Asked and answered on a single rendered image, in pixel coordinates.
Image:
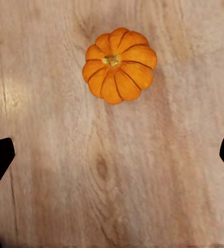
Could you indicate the pumpkin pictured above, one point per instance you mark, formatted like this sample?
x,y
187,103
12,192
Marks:
x,y
119,65

